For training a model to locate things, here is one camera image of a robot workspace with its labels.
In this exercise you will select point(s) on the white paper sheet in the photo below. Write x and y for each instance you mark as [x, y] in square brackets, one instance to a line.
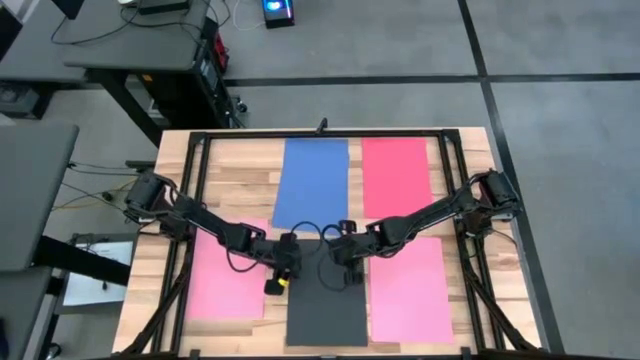
[90, 295]

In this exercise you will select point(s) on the black computer with blue light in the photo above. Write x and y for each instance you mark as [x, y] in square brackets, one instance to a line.
[277, 15]

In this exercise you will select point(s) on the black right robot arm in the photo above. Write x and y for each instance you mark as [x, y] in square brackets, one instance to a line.
[435, 210]

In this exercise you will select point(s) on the small black bracket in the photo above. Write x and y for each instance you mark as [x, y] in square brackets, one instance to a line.
[323, 125]

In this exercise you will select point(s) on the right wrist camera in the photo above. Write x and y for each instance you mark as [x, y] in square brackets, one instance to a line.
[354, 276]

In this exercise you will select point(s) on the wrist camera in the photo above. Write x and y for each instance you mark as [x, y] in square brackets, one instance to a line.
[274, 287]
[354, 276]

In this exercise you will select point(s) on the black diagonal bar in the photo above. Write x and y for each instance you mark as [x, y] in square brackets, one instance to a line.
[80, 260]

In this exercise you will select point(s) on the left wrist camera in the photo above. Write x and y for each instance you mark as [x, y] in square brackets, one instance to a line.
[274, 287]

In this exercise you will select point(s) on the desk with black frame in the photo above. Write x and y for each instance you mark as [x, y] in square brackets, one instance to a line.
[135, 45]

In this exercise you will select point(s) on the black aluminium table frame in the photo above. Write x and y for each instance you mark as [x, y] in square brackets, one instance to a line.
[465, 300]

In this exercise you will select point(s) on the grey office desk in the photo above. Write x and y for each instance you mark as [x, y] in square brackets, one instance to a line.
[40, 60]
[22, 310]
[35, 195]

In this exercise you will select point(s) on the black caster wheel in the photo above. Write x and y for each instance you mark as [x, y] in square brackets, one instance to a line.
[241, 106]

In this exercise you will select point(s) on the black device box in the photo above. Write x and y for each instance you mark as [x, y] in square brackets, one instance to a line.
[162, 6]

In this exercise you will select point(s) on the red box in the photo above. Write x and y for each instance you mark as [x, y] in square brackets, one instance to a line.
[221, 50]

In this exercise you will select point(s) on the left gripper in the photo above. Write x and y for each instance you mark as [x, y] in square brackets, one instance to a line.
[282, 257]

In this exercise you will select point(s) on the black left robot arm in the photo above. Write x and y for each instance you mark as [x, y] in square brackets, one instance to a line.
[210, 222]

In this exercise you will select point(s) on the pink paper sheet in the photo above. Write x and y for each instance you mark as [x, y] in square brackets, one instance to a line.
[225, 295]
[415, 305]

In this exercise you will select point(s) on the black paper sheet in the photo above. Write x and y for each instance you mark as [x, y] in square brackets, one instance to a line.
[325, 320]

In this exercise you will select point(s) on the red paper sheet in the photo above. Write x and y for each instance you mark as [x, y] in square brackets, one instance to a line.
[395, 175]

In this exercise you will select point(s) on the blue paper sheet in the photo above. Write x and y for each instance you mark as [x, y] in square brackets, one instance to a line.
[310, 185]

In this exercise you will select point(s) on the yellow tape strip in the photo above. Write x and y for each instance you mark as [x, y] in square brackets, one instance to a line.
[283, 281]

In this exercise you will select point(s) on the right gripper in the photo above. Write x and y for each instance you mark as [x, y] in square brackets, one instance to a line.
[350, 250]

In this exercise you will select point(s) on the black monitor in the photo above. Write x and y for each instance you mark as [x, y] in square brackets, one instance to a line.
[9, 35]
[69, 7]

